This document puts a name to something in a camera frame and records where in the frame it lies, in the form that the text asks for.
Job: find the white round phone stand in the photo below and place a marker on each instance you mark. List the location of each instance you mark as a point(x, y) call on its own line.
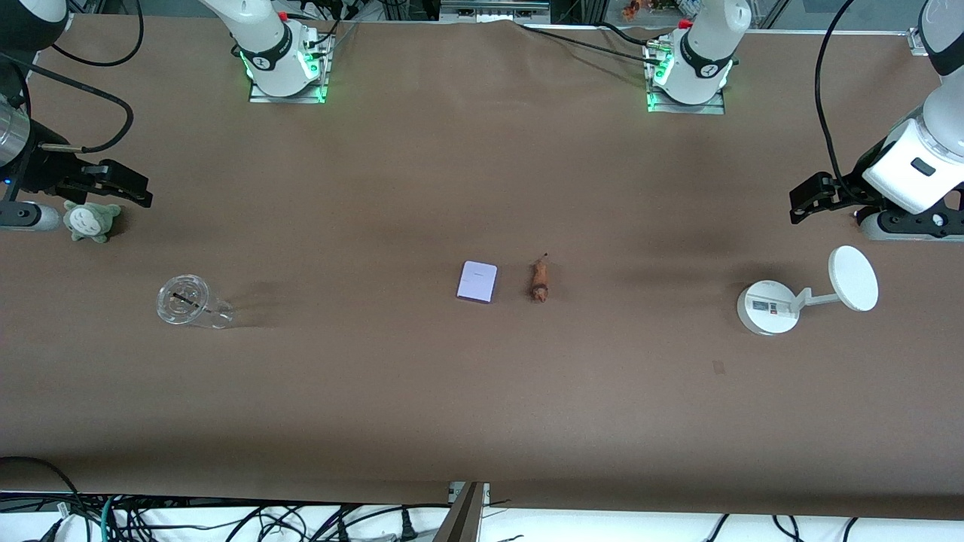
point(768, 307)

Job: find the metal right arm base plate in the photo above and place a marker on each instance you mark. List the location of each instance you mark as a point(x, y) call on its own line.
point(301, 98)

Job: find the white Huawei phone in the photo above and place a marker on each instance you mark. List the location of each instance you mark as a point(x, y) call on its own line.
point(477, 281)

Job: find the clear plastic cup with lid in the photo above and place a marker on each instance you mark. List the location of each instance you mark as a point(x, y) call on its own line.
point(184, 301)

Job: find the brown lion statue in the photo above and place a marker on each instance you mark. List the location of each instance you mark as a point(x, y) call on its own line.
point(539, 280)

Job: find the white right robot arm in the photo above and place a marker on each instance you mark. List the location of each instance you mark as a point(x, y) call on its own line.
point(263, 41)

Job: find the aluminium corner clamp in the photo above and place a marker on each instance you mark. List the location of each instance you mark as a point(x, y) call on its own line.
point(917, 41)

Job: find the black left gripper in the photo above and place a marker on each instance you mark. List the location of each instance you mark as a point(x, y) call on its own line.
point(849, 186)

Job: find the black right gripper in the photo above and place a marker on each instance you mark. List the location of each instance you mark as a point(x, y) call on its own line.
point(47, 170)

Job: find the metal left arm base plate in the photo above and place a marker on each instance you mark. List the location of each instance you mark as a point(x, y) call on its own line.
point(708, 110)

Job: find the small orange toy figure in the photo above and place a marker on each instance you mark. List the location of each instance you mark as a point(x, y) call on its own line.
point(631, 9)

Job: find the silver metal rail fixture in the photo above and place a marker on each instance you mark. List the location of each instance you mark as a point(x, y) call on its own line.
point(493, 9)

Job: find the green Totoro plush toy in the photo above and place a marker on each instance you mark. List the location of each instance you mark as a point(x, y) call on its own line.
point(89, 220)

